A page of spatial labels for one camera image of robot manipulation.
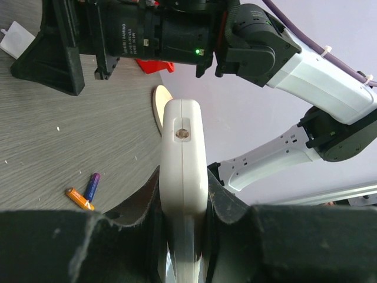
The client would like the purple battery lower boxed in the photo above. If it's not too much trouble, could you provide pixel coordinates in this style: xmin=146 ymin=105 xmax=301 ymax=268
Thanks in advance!
xmin=84 ymin=173 xmax=101 ymax=202

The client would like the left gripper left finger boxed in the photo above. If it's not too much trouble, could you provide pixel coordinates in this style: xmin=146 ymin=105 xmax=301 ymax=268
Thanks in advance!
xmin=103 ymin=168 xmax=162 ymax=282

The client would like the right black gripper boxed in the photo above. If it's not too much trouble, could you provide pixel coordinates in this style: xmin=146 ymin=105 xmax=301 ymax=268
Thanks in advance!
xmin=10 ymin=1 xmax=224 ymax=96

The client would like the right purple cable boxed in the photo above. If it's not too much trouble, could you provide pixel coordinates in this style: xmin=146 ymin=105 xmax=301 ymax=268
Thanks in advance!
xmin=262 ymin=0 xmax=377 ymax=88

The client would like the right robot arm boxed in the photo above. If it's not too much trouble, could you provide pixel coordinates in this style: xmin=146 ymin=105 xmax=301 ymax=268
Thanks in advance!
xmin=11 ymin=1 xmax=376 ymax=192

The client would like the orange battery lower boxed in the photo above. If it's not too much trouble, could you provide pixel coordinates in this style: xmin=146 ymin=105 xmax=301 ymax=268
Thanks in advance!
xmin=65 ymin=187 xmax=95 ymax=210

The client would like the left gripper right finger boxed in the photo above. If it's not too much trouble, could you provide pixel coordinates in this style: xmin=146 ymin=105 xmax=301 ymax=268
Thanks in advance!
xmin=206 ymin=172 xmax=256 ymax=282

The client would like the pink white plate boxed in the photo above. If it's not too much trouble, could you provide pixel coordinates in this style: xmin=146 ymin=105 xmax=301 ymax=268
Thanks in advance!
xmin=152 ymin=85 xmax=173 ymax=135

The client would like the red plastic bin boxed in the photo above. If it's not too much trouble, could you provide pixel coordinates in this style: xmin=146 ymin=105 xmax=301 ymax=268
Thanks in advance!
xmin=136 ymin=59 xmax=175 ymax=74

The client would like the white battery cover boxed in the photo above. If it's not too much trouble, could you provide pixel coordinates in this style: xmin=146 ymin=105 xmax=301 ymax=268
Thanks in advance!
xmin=1 ymin=21 xmax=35 ymax=60

